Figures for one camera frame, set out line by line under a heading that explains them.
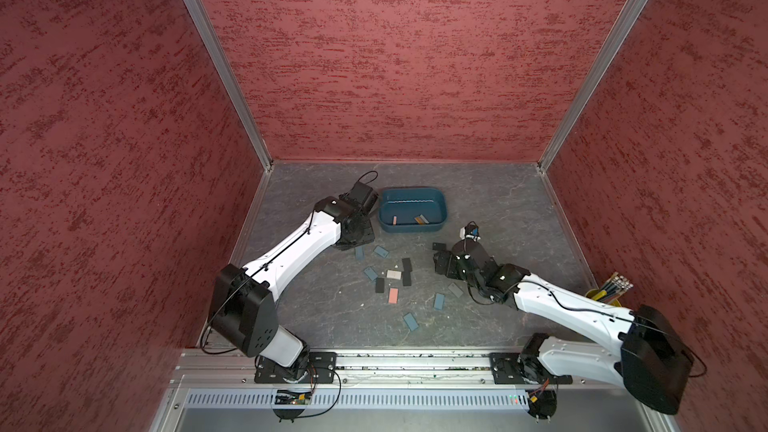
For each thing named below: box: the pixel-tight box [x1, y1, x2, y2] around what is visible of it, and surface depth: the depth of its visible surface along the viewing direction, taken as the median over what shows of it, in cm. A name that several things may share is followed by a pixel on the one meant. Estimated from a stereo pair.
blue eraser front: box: [403, 312, 420, 332], surface depth 83 cm
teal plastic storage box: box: [378, 186, 448, 233], surface depth 105 cm
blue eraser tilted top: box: [373, 245, 390, 259], surface depth 97 cm
